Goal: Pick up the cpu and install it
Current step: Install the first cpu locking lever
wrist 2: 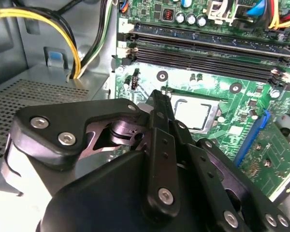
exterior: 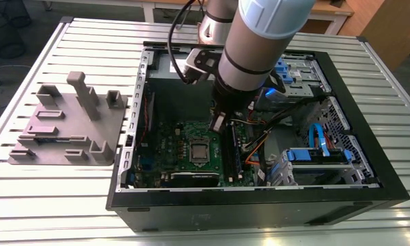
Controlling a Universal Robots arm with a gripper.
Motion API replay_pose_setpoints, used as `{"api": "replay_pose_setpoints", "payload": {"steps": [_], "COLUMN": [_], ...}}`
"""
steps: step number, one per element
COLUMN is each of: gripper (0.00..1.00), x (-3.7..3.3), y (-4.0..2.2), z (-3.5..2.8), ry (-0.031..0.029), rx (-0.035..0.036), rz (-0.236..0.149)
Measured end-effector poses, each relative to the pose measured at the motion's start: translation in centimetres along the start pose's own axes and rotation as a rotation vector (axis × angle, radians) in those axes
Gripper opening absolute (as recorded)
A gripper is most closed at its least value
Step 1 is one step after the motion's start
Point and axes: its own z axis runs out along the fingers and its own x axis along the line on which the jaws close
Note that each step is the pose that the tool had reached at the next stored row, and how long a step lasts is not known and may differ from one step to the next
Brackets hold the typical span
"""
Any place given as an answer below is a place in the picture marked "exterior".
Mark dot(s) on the hard disk in blue carrier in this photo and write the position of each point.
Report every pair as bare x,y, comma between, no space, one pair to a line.
328,156

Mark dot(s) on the blue plastic drive bracket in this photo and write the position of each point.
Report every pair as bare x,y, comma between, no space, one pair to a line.
284,71

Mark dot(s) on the small white wrist camera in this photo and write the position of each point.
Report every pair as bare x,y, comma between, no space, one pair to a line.
278,94

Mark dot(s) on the black RAM slot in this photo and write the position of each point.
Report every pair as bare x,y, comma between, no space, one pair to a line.
236,153
226,153

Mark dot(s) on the grey power supply unit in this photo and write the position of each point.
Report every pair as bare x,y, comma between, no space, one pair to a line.
170,97

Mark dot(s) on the white wrist camera black face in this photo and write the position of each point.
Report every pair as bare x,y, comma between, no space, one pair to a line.
193,66

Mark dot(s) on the grey plastic parts rack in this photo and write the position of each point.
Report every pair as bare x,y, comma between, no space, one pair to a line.
74,120

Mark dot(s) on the metal disk bay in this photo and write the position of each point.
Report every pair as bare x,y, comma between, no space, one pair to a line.
322,167

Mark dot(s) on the wooden cabinet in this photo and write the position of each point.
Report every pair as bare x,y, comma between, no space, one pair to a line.
389,30

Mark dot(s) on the wooden desk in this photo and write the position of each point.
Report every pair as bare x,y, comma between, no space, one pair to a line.
328,7

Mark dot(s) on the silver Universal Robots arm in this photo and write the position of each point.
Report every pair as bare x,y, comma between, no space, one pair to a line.
253,51

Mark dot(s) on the green motherboard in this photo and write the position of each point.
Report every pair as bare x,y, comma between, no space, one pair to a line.
170,159

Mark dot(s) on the silver square CPU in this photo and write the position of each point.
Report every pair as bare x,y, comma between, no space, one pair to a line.
200,151

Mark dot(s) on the metal drive cage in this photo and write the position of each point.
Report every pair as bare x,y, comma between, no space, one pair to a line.
301,89

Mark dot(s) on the black open PC case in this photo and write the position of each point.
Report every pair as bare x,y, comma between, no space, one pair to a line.
225,205

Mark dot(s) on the black graphics card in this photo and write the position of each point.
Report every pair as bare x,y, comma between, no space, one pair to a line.
194,179

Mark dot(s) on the green RAM stick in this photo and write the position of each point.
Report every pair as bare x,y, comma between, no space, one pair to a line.
52,140

